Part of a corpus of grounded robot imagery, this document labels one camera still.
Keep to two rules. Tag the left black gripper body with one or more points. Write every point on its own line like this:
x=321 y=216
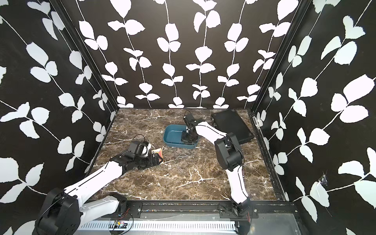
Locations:
x=142 y=161

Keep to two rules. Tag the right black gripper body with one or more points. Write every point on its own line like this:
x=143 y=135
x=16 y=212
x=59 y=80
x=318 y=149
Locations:
x=187 y=137

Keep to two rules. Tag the teal plastic storage box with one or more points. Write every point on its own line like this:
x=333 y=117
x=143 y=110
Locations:
x=173 y=135

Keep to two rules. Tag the playing card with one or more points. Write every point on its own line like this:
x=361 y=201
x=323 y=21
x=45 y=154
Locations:
x=158 y=152

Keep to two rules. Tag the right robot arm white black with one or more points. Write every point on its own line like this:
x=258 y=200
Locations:
x=229 y=156

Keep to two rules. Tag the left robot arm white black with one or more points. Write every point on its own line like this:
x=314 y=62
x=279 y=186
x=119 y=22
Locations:
x=64 y=211

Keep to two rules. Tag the steel nail pile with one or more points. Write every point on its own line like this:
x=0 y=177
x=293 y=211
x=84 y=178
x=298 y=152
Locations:
x=185 y=161

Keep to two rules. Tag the black carrying case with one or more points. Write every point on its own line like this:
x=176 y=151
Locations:
x=229 y=121

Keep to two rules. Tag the white perforated strip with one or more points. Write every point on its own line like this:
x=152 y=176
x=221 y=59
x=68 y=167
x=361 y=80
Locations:
x=166 y=226

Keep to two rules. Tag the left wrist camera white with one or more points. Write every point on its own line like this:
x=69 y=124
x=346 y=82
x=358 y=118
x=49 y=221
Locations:
x=138 y=149

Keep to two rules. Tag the small circuit board with wires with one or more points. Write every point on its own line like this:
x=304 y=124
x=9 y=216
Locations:
x=122 y=227

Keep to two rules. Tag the black front rail base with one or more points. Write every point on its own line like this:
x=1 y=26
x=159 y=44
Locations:
x=223 y=208

